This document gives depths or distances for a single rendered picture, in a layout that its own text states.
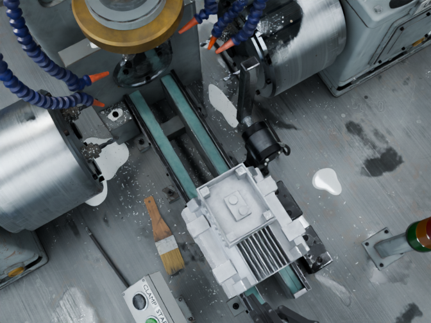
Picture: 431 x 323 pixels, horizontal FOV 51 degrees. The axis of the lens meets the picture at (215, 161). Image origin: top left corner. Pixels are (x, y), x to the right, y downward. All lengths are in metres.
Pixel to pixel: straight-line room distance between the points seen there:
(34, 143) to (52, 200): 0.12
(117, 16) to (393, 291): 0.89
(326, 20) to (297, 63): 0.10
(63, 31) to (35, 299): 0.64
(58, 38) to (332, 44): 0.60
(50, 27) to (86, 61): 0.12
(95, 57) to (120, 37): 0.25
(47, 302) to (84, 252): 0.15
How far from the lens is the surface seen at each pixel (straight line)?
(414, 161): 1.31
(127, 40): 0.74
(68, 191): 0.94
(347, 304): 1.20
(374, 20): 1.01
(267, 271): 0.86
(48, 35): 1.08
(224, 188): 0.86
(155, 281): 0.90
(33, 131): 0.91
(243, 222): 0.85
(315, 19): 1.00
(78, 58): 0.98
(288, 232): 0.90
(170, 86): 1.16
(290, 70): 0.99
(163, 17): 0.76
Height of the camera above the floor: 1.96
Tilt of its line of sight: 73 degrees down
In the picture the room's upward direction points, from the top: 3 degrees counter-clockwise
